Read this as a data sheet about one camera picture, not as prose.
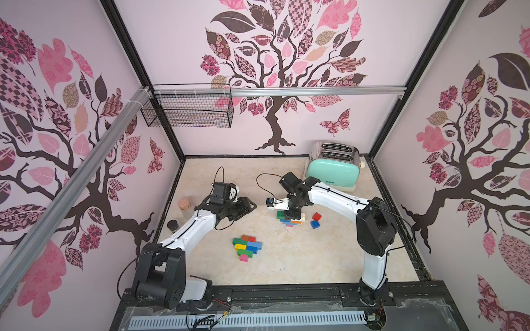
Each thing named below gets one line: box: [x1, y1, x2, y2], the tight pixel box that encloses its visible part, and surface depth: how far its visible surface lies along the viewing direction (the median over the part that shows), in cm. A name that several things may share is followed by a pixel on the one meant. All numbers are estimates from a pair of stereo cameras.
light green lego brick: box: [237, 248, 254, 258], surface depth 85 cm
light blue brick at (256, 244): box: [247, 241, 263, 251], surface depth 86 cm
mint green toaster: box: [305, 140, 366, 193], surface depth 100 cm
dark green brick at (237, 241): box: [231, 237, 248, 246], surface depth 87 cm
